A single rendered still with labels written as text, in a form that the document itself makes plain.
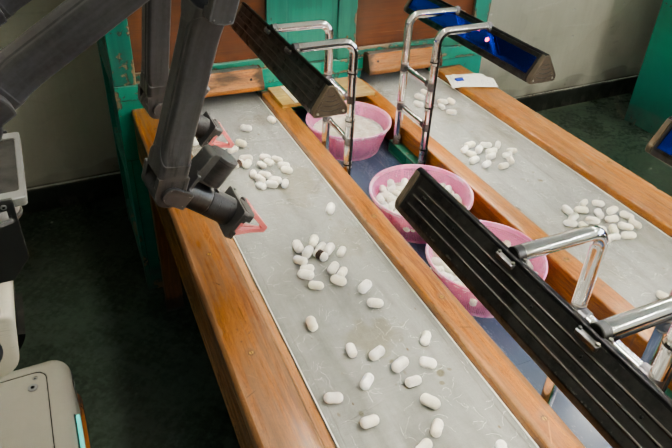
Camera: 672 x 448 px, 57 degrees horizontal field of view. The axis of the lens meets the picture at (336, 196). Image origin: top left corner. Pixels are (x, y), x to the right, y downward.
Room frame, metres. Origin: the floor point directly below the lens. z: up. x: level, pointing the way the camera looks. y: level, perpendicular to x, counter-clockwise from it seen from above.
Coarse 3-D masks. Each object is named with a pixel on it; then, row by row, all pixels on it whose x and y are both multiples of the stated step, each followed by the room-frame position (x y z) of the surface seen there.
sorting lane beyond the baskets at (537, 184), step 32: (384, 96) 1.97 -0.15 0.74; (448, 96) 2.00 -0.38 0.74; (448, 128) 1.75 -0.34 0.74; (480, 128) 1.76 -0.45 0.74; (512, 128) 1.76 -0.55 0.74; (480, 160) 1.55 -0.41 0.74; (544, 160) 1.57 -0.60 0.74; (512, 192) 1.38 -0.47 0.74; (544, 192) 1.39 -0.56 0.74; (576, 192) 1.40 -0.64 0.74; (544, 224) 1.24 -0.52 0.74; (608, 224) 1.25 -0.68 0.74; (576, 256) 1.12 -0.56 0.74; (608, 256) 1.12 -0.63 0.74; (640, 256) 1.13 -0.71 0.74; (640, 288) 1.02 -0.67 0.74
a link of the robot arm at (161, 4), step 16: (160, 0) 1.30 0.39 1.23; (144, 16) 1.30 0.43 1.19; (160, 16) 1.30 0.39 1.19; (144, 32) 1.31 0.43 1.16; (160, 32) 1.31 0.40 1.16; (144, 48) 1.31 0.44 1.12; (160, 48) 1.31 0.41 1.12; (144, 64) 1.31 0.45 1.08; (160, 64) 1.32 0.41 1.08; (144, 80) 1.32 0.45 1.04; (160, 80) 1.32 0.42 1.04; (144, 96) 1.34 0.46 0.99; (160, 96) 1.32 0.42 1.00
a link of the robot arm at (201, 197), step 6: (198, 186) 0.95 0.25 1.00; (204, 186) 0.96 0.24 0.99; (210, 186) 0.95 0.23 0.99; (198, 192) 0.94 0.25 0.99; (204, 192) 0.95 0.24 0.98; (210, 192) 0.95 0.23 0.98; (192, 198) 0.93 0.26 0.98; (198, 198) 0.93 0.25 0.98; (204, 198) 0.94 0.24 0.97; (210, 198) 0.95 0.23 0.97; (192, 204) 0.93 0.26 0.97; (198, 204) 0.93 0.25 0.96; (204, 204) 0.94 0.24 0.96; (210, 204) 0.94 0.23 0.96; (192, 210) 0.94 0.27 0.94; (198, 210) 0.94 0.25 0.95; (204, 210) 0.94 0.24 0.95
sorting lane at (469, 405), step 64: (256, 128) 1.69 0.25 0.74; (256, 192) 1.33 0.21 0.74; (320, 192) 1.34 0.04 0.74; (256, 256) 1.07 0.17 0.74; (384, 256) 1.09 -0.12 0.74; (320, 320) 0.88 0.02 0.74; (384, 320) 0.88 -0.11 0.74; (320, 384) 0.72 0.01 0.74; (384, 384) 0.73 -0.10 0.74; (448, 384) 0.73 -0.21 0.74
